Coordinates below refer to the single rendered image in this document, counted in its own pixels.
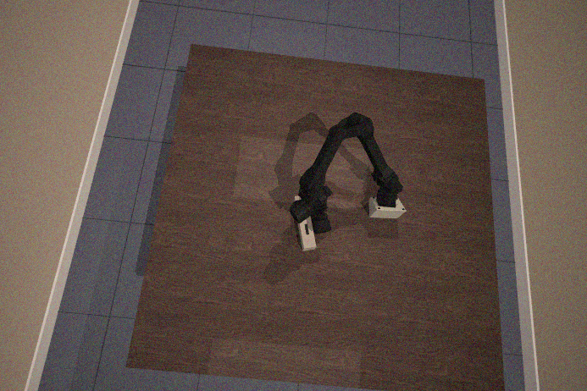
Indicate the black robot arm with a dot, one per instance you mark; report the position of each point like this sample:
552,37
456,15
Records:
312,181

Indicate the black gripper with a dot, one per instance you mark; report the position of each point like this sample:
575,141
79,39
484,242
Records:
320,220

